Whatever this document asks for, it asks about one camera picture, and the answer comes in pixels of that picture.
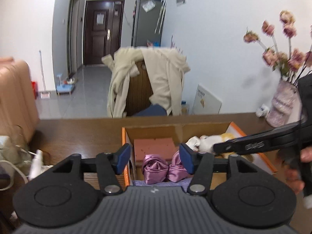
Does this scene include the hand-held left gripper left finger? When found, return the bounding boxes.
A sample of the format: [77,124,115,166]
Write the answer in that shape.
[52,143,132,195]

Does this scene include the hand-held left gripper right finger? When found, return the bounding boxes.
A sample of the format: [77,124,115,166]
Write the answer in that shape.
[179,143,257,195]

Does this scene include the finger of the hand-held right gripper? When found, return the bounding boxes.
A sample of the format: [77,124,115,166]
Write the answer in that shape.
[213,123,304,156]

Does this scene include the yellow and white plush toy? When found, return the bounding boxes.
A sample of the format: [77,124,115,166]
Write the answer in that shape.
[186,133,240,157]

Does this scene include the purple towel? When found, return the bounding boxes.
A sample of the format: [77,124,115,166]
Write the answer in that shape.
[133,178,193,188]

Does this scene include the pink layered sponge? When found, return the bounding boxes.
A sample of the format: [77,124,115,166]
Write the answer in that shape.
[134,137,179,167]

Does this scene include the pink satin cloth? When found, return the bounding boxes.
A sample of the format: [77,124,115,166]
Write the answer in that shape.
[142,151,195,184]

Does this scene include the red printed cardboard box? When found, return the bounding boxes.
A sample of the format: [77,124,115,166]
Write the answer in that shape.
[121,121,278,191]

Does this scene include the person's right hand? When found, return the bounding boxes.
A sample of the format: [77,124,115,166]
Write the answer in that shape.
[284,146,312,195]

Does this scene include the pink textured vase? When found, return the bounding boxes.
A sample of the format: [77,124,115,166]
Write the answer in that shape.
[266,80,303,128]

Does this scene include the small white figurine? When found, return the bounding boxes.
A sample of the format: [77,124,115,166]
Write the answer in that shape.
[255,104,270,117]

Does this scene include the blue seat cushion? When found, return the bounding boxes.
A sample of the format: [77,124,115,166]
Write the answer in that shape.
[133,104,168,117]

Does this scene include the white board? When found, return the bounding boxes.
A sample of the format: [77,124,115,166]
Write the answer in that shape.
[191,84,223,115]

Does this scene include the brown wooden chair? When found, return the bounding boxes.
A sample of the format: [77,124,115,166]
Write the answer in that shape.
[125,61,173,117]

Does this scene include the dried pink flowers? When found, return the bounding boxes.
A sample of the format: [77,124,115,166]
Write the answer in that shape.
[243,10,312,83]

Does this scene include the beige coat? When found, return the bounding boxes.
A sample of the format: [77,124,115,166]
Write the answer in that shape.
[101,47,191,118]

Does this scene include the small white bottle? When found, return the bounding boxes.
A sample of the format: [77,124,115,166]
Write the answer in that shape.
[29,150,44,179]

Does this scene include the blue pet feeder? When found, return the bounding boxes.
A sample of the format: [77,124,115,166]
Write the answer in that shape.
[56,74,75,95]

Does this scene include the white mop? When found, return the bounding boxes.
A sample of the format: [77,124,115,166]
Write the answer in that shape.
[38,50,50,99]

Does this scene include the dark brown door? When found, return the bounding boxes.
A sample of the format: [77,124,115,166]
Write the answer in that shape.
[83,0,125,66]

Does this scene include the grey side door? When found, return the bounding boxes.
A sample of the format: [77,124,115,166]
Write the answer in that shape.
[67,0,81,76]

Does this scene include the grey fridge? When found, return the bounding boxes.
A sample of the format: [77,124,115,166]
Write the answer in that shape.
[132,0,166,48]

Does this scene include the folded umbrella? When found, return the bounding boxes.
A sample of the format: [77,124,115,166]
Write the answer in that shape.
[155,0,167,35]

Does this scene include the clear hanging pouch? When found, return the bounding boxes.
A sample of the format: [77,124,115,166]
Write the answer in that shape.
[142,0,156,12]

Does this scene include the white device cable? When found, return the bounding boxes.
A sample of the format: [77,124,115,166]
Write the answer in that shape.
[0,160,29,191]

